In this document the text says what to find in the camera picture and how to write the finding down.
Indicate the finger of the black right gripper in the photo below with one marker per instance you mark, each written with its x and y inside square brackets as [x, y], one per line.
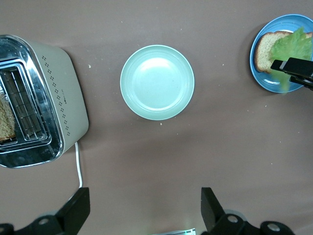
[300, 68]
[305, 82]

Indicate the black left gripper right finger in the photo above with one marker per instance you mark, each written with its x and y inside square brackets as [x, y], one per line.
[215, 215]

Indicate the beige and chrome toaster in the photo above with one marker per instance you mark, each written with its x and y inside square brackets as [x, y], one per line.
[68, 98]

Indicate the light green plate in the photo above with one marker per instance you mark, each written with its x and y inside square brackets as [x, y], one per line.
[157, 83]

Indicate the seeded brown bread slice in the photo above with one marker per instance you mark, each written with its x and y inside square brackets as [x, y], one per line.
[6, 122]

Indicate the green lettuce leaf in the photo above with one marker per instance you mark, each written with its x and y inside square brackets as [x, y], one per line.
[293, 46]

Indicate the blue plate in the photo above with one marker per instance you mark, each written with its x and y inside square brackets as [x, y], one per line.
[266, 84]

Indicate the brown bread slice with crust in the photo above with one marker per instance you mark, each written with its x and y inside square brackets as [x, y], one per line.
[265, 54]

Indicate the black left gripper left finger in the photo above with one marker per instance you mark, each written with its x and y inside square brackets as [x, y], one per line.
[71, 215]

